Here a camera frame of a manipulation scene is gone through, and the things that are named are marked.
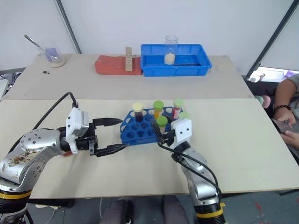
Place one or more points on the green-capped yellow liquid test tube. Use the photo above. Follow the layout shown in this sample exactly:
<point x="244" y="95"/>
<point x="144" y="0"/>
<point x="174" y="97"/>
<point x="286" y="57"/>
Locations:
<point x="161" y="121"/>

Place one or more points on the green-capped orange liquid test tube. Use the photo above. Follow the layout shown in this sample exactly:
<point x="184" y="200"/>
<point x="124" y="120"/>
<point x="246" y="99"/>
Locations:
<point x="158" y="106"/>

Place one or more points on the red cloth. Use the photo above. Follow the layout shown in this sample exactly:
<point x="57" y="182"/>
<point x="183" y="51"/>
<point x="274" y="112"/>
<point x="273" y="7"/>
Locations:
<point x="109" y="65"/>

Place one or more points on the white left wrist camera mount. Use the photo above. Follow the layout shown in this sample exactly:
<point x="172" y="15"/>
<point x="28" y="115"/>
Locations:
<point x="72" y="121"/>

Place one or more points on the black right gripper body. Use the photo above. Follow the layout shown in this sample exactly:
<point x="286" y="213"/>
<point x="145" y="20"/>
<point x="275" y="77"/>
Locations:
<point x="168" y="138"/>

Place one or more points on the yellow-capped dark liquid test tube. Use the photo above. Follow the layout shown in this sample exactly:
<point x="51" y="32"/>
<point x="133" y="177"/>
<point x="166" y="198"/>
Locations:
<point x="137" y="109"/>

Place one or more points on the wooden strip with holes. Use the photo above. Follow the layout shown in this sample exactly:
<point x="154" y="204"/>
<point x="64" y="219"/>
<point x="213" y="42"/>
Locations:
<point x="128" y="59"/>

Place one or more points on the green-capped red liquid test tube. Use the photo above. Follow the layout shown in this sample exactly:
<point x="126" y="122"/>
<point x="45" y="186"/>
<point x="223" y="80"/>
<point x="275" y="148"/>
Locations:
<point x="178" y="105"/>

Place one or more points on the pink and green round object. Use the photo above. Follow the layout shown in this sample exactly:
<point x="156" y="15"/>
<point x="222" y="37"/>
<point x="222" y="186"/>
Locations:
<point x="264" y="100"/>

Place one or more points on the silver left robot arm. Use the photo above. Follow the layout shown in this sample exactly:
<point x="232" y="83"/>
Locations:
<point x="35" y="144"/>

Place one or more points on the small black clip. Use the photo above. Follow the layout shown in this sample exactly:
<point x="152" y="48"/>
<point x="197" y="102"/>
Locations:
<point x="46" y="72"/>

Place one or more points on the person's right forearm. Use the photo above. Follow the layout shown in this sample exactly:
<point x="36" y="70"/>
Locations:
<point x="286" y="93"/>

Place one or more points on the glass beaker with purple insert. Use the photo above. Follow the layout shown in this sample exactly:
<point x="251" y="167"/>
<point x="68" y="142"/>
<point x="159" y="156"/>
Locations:
<point x="54" y="58"/>

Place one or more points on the blue test tube rack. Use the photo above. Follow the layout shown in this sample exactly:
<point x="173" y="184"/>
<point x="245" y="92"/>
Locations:
<point x="135" y="134"/>

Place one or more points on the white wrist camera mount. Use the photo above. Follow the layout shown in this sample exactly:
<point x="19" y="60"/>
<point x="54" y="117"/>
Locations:
<point x="72" y="121"/>
<point x="183" y="130"/>

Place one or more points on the dark slanted tent pole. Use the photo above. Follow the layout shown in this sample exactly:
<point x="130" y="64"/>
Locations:
<point x="70" y="25"/>

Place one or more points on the blue plastic bin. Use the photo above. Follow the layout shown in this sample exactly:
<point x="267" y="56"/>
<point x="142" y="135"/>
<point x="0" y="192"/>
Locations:
<point x="151" y="67"/>

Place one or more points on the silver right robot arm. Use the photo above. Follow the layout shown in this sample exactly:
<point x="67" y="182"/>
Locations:
<point x="198" y="170"/>

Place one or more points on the clear beaker with beige powder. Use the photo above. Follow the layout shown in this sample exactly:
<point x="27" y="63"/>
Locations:
<point x="169" y="58"/>

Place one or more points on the person's left hand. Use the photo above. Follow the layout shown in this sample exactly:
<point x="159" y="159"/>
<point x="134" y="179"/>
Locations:
<point x="293" y="137"/>

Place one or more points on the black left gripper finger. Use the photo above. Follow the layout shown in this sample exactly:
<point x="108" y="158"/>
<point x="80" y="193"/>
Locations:
<point x="107" y="121"/>
<point x="109" y="149"/>

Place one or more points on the person's right hand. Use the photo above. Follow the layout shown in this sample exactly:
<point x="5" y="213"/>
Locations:
<point x="283" y="115"/>

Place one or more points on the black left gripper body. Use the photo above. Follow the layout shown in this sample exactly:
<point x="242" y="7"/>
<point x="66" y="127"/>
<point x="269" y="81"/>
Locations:
<point x="93" y="140"/>

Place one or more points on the black smartphone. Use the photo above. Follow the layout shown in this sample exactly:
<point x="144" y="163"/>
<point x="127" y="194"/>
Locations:
<point x="280" y="127"/>

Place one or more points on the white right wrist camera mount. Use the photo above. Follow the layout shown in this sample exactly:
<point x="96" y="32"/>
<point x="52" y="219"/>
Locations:
<point x="183" y="130"/>

